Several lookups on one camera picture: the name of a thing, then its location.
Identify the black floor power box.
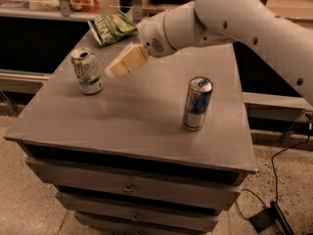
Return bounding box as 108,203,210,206
248,201,295,235

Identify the grey drawer cabinet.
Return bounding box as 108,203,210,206
3,28,258,235

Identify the metal shelf bracket middle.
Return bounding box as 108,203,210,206
132,0,142,22

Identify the green jalapeno chip bag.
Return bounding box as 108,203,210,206
88,11,136,46

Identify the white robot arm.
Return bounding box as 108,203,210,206
106,0,313,104

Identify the white green 7up can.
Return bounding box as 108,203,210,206
70,47,103,95

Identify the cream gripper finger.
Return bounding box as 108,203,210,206
125,42,140,51
105,44,149,78

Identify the black floor cable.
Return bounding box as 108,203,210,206
234,115,313,221

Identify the blue silver energy drink can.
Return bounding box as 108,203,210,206
183,76,213,131

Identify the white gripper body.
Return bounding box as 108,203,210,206
137,12,176,58

